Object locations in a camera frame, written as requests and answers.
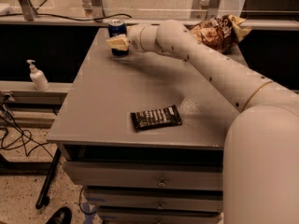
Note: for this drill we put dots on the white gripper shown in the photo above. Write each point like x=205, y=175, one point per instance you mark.
x=135, y=38

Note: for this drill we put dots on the blue pepsi can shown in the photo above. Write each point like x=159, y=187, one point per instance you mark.
x=117, y=27

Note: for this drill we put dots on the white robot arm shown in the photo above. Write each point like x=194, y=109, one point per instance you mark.
x=261, y=150

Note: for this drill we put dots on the black rxbar chocolate bar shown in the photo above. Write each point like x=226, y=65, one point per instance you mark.
x=156, y=118

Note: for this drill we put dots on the white pump bottle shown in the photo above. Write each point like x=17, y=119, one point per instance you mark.
x=38, y=77

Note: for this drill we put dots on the grey drawer cabinet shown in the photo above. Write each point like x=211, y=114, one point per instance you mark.
x=143, y=135

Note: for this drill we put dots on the brown chip bag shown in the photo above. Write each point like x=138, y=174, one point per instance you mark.
x=220, y=33

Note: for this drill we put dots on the black stand leg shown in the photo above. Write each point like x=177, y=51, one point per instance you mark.
x=43, y=199

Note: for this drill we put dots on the black shoe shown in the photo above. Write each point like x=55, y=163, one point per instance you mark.
x=62, y=216

